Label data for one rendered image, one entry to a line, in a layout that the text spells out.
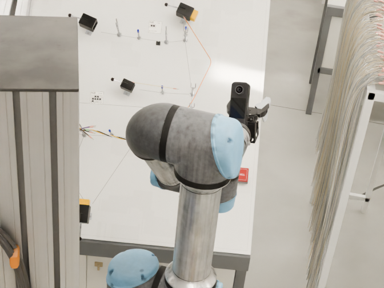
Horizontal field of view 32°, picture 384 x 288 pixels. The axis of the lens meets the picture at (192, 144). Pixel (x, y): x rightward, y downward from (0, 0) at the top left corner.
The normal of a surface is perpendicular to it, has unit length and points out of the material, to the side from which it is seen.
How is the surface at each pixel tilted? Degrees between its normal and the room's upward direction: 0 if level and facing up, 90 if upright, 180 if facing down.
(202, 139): 55
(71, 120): 90
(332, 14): 90
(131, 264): 7
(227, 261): 90
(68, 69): 0
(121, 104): 47
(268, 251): 0
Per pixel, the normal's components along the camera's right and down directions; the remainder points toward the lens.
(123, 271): -0.04, -0.87
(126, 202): 0.03, -0.20
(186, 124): -0.10, -0.42
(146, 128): -0.55, -0.11
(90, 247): -0.04, 0.52
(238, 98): -0.31, -0.05
